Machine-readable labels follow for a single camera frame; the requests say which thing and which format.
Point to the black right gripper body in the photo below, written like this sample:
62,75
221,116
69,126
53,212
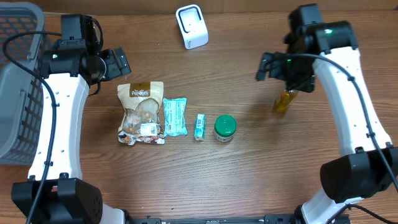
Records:
295,71

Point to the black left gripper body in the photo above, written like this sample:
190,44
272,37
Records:
109,66

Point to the yellow dish soap bottle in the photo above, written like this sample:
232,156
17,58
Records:
282,103

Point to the brown mushroom snack bag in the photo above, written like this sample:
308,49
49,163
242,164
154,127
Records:
141,122

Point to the teal snack packet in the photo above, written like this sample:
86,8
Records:
174,114

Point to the green lid white jar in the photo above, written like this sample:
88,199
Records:
225,128

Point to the small teal gum pack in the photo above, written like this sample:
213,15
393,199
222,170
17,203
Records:
200,126

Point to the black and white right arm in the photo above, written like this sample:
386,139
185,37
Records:
368,159

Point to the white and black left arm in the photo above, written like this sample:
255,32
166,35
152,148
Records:
55,191

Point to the white barcode scanner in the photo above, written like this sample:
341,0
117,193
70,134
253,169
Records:
192,25

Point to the grey plastic shopping basket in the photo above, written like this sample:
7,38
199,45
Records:
21,93

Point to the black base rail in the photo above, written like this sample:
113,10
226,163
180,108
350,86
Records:
267,219

